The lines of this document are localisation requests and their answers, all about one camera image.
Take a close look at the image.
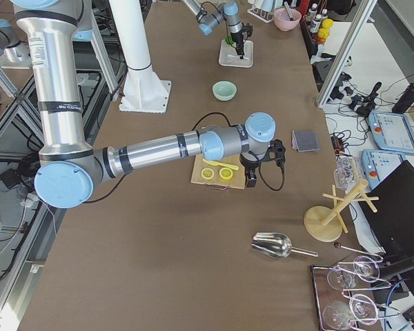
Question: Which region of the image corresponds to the beige rabbit tray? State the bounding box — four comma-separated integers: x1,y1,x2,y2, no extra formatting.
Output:
218,39,253,68

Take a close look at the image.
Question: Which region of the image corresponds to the black monitor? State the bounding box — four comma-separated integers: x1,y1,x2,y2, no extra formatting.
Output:
359,161,414,257

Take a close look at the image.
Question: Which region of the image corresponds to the blue teach pendant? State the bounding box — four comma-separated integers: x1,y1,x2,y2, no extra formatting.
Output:
361,149,406,189
368,110,414,154

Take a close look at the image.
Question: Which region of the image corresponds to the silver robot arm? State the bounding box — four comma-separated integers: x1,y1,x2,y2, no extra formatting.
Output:
14,1,280,208
182,0,253,59

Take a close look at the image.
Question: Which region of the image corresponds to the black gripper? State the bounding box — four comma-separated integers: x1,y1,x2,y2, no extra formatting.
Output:
239,139,285,188
230,22,253,59

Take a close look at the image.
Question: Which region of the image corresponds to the pink bowl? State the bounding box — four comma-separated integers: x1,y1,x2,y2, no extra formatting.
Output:
273,8,302,31

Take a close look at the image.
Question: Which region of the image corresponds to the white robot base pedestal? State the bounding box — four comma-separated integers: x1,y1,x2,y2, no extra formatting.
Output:
110,0,171,114

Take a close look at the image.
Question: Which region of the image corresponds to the light green bowl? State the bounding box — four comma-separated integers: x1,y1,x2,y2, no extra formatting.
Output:
212,81,237,101

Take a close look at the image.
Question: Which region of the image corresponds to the metal scoop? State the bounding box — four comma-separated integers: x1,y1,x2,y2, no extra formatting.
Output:
251,232,319,259

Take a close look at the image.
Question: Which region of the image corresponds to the grey folded cloth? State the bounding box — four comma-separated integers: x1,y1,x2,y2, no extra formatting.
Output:
292,130,320,152

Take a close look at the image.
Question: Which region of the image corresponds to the wooden mug tree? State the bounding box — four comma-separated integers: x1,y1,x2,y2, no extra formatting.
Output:
304,157,380,242

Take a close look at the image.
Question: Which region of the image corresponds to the blue teach pendant lower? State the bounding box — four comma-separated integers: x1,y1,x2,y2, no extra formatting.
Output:
361,149,406,189

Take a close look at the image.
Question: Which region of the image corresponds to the lemon half lower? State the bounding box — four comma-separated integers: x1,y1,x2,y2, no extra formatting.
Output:
219,168,234,181

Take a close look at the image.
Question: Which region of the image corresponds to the yellow plastic knife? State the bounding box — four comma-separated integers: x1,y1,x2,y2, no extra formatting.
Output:
202,159,239,171

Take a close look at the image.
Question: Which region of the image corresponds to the wine glass rack tray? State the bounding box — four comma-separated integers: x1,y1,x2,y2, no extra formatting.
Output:
310,255,400,330

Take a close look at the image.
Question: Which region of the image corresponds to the blue teach pendant upper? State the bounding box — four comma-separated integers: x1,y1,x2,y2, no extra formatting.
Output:
368,110,414,154

